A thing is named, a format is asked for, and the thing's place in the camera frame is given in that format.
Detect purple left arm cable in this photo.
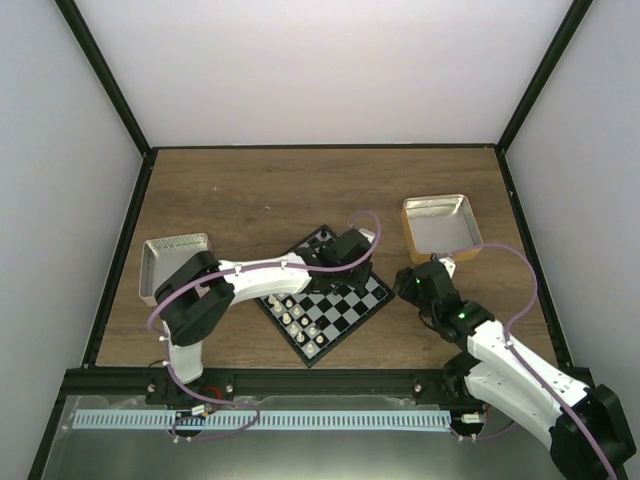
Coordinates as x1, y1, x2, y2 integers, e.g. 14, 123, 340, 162
147, 209, 385, 444

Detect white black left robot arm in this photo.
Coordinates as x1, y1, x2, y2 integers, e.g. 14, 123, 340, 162
149, 228, 377, 404

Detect gold metal tin box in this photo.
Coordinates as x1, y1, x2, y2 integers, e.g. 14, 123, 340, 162
401, 194, 483, 264

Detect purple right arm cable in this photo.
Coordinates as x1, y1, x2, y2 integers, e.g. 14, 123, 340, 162
429, 243, 621, 480

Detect black white chess board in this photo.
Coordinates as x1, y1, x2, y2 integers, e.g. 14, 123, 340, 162
254, 224, 397, 369

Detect silver pink tin lid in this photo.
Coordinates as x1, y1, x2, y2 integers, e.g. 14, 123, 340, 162
139, 233, 210, 307

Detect black aluminium frame rail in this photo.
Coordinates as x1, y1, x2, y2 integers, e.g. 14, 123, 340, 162
60, 367, 471, 405

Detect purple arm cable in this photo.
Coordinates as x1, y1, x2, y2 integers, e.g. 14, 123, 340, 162
429, 243, 621, 480
147, 209, 385, 444

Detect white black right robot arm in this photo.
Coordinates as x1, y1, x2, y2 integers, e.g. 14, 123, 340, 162
393, 258, 637, 479

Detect light blue cable duct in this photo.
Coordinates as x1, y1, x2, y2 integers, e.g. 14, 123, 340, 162
71, 409, 451, 433

